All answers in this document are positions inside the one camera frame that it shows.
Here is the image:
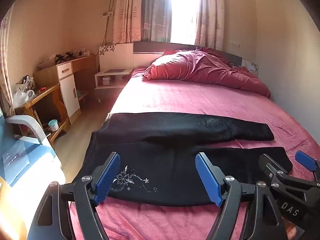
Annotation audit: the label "black hanging cable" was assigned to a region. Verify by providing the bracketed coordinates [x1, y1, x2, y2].
[102, 0, 117, 45]

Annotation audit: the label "wooden side table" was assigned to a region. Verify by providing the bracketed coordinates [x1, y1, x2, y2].
[14, 84, 70, 148]

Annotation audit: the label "pink patterned window curtain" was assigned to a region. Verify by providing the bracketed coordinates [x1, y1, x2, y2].
[112, 0, 143, 44]
[195, 0, 224, 52]

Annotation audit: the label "woven basket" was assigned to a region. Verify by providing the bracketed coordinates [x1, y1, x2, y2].
[37, 55, 57, 69]

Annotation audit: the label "clear plastic bag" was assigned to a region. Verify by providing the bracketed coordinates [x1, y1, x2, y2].
[11, 84, 35, 108]

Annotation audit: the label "white nightstand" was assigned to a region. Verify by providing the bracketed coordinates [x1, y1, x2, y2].
[94, 68, 134, 103]

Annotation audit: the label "person's right hand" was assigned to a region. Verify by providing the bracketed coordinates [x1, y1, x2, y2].
[282, 216, 304, 240]

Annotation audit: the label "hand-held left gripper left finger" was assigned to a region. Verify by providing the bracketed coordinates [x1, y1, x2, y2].
[29, 152, 121, 240]

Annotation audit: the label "black pants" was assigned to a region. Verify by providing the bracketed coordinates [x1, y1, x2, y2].
[79, 112, 293, 207]

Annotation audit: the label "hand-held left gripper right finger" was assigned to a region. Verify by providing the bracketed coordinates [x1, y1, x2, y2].
[195, 152, 287, 240]

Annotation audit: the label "bed with pink sheet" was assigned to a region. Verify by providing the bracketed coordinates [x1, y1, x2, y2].
[69, 67, 320, 240]

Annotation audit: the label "pink checked side curtain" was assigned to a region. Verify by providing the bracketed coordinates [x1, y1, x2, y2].
[0, 12, 15, 117]

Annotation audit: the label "flat clear plastic sleeve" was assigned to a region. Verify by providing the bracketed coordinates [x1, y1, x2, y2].
[2, 140, 29, 180]

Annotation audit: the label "white panel with flower decal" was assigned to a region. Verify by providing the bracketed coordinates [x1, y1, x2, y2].
[99, 43, 134, 72]
[244, 60, 258, 77]

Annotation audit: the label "blue and grey armchair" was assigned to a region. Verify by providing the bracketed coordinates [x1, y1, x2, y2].
[0, 115, 66, 240]

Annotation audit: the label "grey sheer curtain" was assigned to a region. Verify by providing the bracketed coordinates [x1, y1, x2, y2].
[141, 0, 173, 43]

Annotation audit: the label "red duvet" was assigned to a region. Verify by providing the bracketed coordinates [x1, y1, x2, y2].
[142, 47, 272, 98]

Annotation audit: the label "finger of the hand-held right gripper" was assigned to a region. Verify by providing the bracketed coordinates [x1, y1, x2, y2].
[258, 154, 288, 188]
[295, 150, 320, 180]

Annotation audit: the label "wooden desk with white cabinet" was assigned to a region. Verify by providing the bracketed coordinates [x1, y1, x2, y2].
[33, 54, 97, 125]

